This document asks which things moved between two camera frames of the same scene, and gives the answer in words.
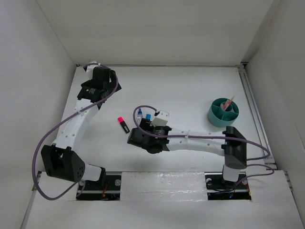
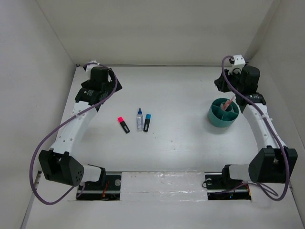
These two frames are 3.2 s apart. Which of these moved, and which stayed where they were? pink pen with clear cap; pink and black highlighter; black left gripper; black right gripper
Moved: black right gripper
Stayed: pink and black highlighter; black left gripper; pink pen with clear cap
